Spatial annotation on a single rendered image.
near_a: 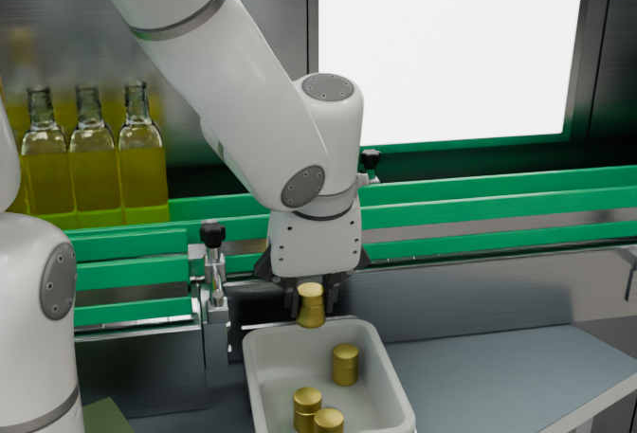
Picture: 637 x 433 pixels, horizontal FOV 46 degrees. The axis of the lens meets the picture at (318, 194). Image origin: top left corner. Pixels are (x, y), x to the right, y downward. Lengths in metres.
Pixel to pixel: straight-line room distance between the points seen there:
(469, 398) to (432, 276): 0.17
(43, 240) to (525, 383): 0.71
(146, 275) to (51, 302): 0.34
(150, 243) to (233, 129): 0.42
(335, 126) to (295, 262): 0.19
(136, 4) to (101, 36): 0.53
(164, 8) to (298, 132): 0.14
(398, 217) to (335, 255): 0.23
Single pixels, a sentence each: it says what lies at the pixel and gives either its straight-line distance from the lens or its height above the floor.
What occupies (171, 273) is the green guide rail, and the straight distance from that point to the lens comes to 0.91.
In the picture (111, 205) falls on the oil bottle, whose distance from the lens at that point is 0.99.
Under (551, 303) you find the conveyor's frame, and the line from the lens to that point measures 1.17.
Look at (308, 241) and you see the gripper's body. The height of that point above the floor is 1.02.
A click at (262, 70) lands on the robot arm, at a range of 0.58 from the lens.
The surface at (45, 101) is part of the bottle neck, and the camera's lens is 0.97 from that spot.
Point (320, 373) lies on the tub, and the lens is 1.02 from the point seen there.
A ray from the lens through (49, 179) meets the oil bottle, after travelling 0.98.
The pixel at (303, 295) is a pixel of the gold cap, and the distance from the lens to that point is 0.87.
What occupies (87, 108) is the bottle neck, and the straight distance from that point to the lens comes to 0.96.
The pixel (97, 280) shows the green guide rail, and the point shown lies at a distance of 0.91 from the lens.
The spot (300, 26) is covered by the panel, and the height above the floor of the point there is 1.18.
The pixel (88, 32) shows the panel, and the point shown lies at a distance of 1.07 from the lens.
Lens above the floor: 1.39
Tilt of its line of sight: 24 degrees down
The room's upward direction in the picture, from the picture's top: straight up
